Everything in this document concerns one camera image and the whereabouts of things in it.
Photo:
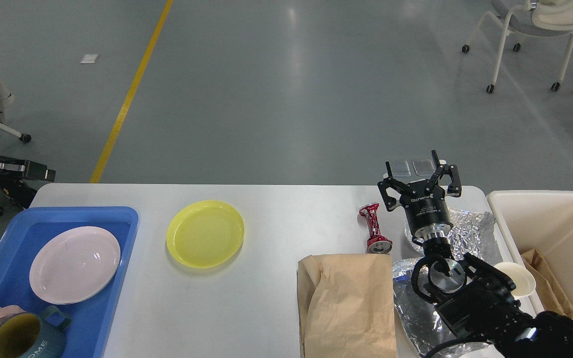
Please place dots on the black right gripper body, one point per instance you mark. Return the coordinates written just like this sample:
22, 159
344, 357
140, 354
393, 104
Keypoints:
426, 211

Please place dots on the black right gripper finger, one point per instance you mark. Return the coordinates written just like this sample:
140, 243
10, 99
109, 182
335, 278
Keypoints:
390, 182
454, 189

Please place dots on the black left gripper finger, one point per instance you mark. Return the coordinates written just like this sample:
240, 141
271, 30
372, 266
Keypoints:
26, 169

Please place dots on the teal mug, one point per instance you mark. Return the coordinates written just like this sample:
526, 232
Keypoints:
31, 335

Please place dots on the yellow plate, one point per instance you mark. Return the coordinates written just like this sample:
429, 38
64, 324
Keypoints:
205, 234

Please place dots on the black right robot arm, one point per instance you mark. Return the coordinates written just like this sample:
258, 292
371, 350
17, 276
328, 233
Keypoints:
473, 299

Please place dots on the crushed red can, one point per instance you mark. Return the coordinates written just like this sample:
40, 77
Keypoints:
376, 243

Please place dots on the brown paper bag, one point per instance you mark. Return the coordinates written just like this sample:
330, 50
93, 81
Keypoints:
346, 306

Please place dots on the blue plastic tray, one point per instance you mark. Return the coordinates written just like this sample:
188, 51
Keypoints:
29, 231

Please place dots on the crumpled aluminium foil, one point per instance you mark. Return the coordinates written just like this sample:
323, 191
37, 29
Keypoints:
473, 232

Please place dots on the white paper cup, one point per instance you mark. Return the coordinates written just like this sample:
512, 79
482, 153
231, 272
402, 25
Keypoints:
524, 281

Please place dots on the cream plastic bin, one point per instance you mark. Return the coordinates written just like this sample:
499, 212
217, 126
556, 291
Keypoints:
540, 220

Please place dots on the brown paper in bin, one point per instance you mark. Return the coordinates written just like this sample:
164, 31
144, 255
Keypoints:
551, 293

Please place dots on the white office chair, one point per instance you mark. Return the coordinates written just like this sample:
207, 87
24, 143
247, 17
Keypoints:
528, 19

